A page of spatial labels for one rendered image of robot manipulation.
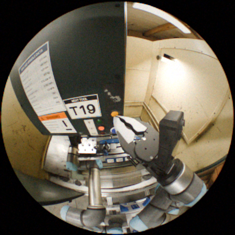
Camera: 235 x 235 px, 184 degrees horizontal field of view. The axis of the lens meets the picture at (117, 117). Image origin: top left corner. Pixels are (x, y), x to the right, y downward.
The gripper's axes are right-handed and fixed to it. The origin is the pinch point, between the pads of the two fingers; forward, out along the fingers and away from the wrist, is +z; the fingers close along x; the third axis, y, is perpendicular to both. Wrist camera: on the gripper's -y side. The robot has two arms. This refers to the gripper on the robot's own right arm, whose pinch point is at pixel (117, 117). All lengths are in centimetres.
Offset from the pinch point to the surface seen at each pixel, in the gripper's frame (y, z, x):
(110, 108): -2.0, 2.2, -0.7
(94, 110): -1.9, 4.5, -4.5
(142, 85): 27, 61, 104
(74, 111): -2.2, 7.4, -9.6
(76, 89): -8.5, 6.2, -7.2
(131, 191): 92, -43, -10
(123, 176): 98, -19, -4
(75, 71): -12.6, 5.8, -6.5
